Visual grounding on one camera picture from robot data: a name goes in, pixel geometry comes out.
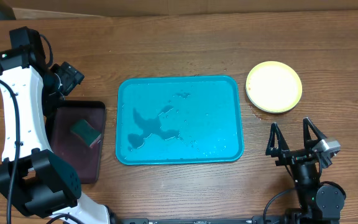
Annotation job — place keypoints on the black tray with red liquid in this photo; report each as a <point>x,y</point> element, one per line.
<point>86,161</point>

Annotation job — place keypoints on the yellow green-rimmed plate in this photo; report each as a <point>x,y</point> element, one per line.
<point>273,87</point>

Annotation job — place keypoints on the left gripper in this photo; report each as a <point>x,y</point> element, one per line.
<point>70,76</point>

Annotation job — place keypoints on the teal plastic serving tray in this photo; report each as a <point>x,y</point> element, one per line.
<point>178,120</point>

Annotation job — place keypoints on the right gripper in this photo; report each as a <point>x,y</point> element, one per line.
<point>293,154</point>

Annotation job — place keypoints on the green and pink sponge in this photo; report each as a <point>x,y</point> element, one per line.
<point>83,130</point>

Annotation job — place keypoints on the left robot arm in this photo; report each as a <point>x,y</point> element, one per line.
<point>33,179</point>

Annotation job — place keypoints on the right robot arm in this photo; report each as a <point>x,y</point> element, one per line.
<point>320,201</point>

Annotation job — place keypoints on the cardboard sheet at back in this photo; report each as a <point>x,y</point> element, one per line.
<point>179,7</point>

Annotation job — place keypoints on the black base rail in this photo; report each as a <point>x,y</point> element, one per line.
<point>258,219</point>

